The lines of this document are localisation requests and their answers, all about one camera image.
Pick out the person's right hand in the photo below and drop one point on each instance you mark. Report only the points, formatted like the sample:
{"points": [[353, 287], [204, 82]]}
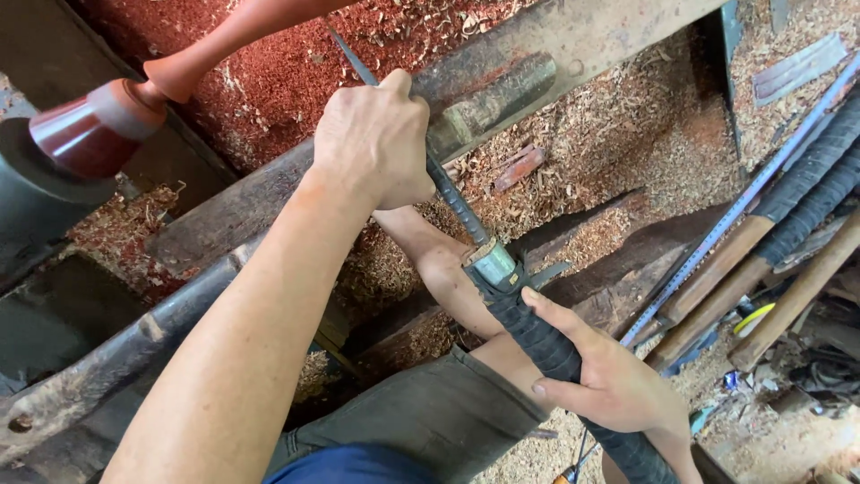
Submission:
{"points": [[618, 386]]}

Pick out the rusty metal cylinder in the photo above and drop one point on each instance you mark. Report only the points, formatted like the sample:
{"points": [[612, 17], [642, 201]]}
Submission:
{"points": [[490, 101]]}

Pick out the small red wood scrap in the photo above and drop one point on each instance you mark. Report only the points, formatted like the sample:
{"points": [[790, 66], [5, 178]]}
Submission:
{"points": [[519, 168]]}

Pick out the flat grey metal blade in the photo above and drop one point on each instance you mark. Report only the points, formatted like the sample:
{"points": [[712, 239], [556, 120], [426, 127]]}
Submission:
{"points": [[799, 67]]}

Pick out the red wooden turned workpiece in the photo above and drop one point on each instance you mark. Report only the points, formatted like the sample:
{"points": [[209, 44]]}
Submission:
{"points": [[121, 121]]}

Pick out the person's left hand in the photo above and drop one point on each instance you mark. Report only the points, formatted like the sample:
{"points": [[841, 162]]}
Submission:
{"points": [[366, 141]]}

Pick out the long blue metal ruler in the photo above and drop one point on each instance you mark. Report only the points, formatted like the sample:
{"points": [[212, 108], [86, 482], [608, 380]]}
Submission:
{"points": [[739, 201]]}

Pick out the olive green shorts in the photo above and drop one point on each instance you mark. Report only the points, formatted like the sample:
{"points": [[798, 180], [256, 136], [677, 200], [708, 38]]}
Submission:
{"points": [[430, 410]]}

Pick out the person's bare leg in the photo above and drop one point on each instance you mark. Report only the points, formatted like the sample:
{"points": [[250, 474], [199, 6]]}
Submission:
{"points": [[443, 275]]}

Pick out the dark wooden lathe beam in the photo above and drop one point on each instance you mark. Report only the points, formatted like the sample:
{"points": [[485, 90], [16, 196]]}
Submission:
{"points": [[605, 296]]}

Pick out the blue shirt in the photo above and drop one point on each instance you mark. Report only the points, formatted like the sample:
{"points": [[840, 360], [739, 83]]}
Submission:
{"points": [[349, 467]]}

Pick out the dark metal lathe bed rail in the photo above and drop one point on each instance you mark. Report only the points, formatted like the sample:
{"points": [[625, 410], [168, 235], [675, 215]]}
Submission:
{"points": [[134, 336]]}

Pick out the black lathe faceplate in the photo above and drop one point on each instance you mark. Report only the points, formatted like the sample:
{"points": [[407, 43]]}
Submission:
{"points": [[33, 175]]}

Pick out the heap of red sawdust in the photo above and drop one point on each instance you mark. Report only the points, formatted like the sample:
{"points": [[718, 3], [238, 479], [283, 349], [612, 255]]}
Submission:
{"points": [[269, 87]]}

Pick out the heap of scrap clutter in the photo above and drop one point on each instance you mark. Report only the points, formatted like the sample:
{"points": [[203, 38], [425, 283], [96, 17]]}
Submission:
{"points": [[793, 396]]}

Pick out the heap of pale wood shavings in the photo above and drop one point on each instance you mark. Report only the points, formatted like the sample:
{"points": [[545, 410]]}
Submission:
{"points": [[605, 134]]}

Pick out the person's left fingers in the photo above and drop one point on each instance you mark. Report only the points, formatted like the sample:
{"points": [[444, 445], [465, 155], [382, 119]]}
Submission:
{"points": [[402, 82]]}

